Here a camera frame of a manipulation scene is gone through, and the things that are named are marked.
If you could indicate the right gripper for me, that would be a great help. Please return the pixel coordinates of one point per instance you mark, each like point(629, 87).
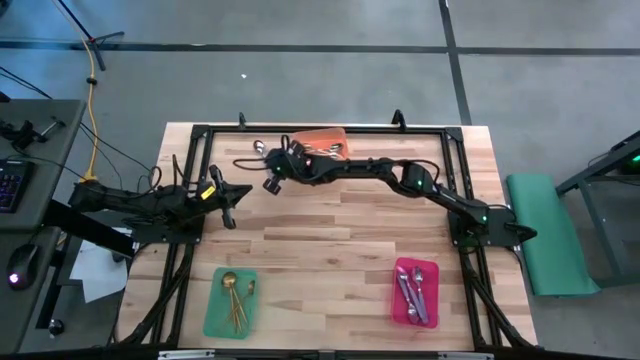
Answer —
point(292, 165)

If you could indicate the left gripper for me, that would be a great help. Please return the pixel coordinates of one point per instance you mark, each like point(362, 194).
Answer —
point(215, 195)

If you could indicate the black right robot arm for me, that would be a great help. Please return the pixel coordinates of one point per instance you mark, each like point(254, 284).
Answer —
point(360, 167)

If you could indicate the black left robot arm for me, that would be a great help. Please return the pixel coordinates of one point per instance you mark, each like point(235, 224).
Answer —
point(130, 202)

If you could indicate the yellow label tag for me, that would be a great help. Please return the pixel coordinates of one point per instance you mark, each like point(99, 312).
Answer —
point(208, 193)

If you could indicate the black table edge clamp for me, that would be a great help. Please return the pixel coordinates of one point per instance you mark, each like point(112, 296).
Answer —
point(242, 120)
point(398, 119)

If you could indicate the orange plastic bin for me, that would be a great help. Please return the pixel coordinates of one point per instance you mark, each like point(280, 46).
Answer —
point(320, 136)

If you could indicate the green plastic bin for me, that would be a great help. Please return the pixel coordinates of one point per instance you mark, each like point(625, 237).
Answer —
point(215, 320)

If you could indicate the black desk support bar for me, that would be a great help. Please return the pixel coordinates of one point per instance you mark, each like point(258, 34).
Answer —
point(90, 227)

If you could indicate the white paper sheet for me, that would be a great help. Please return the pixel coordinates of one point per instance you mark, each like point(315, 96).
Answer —
point(100, 275)

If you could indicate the pink plastic bin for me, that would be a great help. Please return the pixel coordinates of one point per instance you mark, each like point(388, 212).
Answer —
point(430, 265)

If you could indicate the grey side desk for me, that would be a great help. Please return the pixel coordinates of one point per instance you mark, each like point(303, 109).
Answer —
point(50, 150)

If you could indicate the black tripod stand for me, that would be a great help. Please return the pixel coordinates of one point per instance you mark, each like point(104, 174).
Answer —
point(100, 57)

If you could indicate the black desk clamp device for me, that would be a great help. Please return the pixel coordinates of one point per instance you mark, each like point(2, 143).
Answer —
point(22, 135)

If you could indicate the black backlit keyboard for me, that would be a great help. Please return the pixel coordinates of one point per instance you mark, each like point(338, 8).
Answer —
point(12, 185)

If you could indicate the black round knob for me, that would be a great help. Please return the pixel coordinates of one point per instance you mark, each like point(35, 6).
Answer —
point(56, 326)

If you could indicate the black computer mouse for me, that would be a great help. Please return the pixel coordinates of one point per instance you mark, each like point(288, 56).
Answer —
point(22, 265)

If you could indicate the green foam mat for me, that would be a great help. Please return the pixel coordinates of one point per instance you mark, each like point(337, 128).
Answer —
point(555, 250)

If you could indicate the grey metal cart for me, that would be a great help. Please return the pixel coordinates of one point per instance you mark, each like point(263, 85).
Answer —
point(610, 225)

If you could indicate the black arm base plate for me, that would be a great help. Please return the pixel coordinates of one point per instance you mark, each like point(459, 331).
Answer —
point(457, 235)
point(170, 235)

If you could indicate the black aluminium table frame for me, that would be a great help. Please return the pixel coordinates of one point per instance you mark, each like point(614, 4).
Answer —
point(380, 130)

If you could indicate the silver metal bracket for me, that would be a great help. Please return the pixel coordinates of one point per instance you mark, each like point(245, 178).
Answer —
point(185, 354)
point(465, 356)

